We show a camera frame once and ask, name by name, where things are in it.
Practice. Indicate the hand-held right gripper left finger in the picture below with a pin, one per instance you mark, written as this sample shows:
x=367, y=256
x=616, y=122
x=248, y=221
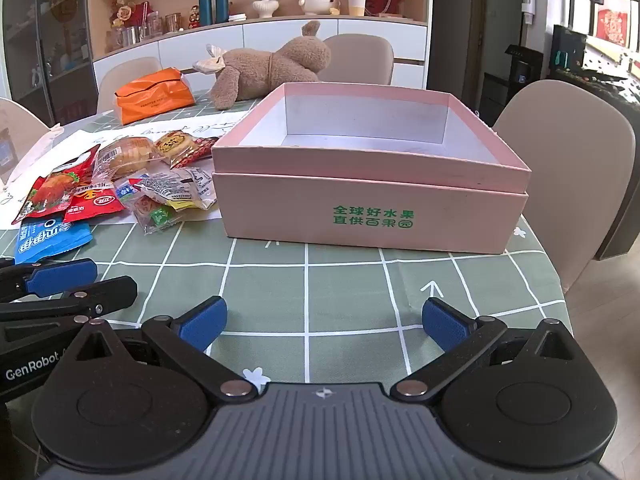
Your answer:
x=200, y=326

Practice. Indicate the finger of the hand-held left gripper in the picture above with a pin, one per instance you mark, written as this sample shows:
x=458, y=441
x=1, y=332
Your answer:
x=55, y=278
x=107, y=291

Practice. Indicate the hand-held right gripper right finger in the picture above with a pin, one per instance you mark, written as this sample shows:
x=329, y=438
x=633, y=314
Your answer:
x=442, y=326

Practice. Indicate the blue snack packet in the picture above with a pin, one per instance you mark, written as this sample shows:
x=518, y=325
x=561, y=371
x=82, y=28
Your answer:
x=47, y=242

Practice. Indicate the small red snack packet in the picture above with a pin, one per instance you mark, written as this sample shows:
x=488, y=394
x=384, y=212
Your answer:
x=97, y=206

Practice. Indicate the large red snack packet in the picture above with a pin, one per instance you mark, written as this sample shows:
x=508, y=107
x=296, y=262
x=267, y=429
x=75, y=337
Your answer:
x=50, y=192

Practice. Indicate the pastry packet with green label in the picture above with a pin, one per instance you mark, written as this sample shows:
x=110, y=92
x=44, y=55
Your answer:
x=155, y=215

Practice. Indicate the small blue white candy packet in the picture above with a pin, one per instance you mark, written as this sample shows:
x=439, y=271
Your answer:
x=125, y=192

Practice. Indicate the clear packet with printed label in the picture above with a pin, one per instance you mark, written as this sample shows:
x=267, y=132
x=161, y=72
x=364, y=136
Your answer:
x=175, y=185

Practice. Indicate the round pastry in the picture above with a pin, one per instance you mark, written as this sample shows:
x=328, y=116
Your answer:
x=127, y=155

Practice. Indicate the pink cardboard box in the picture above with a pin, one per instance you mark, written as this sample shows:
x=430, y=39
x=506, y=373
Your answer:
x=375, y=200

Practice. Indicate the yellow pastry packet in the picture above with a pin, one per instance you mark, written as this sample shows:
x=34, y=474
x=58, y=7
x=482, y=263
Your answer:
x=180, y=144

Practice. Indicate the green checked tablecloth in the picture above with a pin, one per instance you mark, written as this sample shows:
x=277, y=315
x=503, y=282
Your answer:
x=325, y=290

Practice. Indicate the white printed paper sheet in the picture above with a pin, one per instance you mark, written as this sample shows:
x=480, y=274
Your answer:
x=90, y=140

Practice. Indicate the beige dining chair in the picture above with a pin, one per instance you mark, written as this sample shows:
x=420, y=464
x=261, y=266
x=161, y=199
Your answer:
x=360, y=57
x=20, y=115
x=565, y=160
x=125, y=77

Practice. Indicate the orange plastic bag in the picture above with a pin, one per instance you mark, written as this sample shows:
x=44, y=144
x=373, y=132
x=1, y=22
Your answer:
x=150, y=95

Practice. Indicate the glass display cabinet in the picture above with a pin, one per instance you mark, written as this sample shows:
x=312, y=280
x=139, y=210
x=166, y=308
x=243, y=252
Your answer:
x=50, y=35

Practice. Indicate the metal cup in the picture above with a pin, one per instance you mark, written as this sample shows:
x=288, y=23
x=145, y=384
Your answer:
x=130, y=36

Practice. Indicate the black water dispenser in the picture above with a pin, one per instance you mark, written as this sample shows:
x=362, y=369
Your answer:
x=517, y=80

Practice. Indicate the brown plush toy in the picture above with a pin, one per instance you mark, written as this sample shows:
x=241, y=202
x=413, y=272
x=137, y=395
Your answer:
x=260, y=72

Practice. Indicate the glass cup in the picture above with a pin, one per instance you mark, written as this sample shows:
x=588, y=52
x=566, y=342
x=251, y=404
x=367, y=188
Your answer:
x=173, y=22
x=154, y=24

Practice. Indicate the gold flower ornament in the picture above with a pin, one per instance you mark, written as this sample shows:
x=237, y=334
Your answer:
x=125, y=10

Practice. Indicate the small doll figurine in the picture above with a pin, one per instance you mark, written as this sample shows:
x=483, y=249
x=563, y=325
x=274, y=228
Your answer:
x=194, y=16

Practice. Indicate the white cabinet with wooden shelves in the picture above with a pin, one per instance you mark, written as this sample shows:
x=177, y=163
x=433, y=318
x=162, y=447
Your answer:
x=280, y=35

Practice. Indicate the dark blue bottle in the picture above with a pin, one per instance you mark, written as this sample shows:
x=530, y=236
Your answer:
x=205, y=5
x=222, y=2

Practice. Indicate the white vase with flowers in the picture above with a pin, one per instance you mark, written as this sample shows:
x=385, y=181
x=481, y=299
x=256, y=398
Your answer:
x=264, y=6

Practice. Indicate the yellow and white cup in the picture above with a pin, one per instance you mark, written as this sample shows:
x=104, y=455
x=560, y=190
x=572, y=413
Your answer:
x=355, y=2

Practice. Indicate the red framed picture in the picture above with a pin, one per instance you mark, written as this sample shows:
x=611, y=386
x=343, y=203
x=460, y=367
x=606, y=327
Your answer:
x=611, y=27

